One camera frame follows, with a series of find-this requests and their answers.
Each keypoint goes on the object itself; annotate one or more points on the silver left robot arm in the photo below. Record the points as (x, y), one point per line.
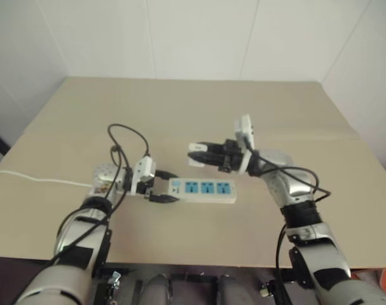
(68, 279)

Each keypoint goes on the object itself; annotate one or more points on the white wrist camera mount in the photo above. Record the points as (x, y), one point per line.
(243, 133)
(145, 166)

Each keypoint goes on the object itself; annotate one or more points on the silver wing nut clamp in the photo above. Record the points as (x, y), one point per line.
(115, 279)

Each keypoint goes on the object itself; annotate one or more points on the black metal frame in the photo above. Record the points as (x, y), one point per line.
(196, 278)

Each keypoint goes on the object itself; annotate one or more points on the white power strip blue sockets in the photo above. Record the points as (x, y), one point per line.
(205, 195)

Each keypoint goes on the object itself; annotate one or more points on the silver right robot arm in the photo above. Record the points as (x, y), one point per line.
(326, 254)

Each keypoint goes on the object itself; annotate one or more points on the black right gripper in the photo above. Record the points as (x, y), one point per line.
(229, 155)

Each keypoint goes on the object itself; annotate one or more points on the dark grey rounded shape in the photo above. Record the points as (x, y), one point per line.
(157, 289)

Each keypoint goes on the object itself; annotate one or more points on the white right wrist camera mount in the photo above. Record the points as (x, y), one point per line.
(243, 133)

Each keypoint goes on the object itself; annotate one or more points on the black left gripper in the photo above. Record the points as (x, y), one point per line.
(147, 187)

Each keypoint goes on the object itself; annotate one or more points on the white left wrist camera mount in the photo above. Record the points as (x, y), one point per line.
(145, 166)

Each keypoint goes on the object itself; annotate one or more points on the white charger plug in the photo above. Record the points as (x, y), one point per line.
(196, 146)

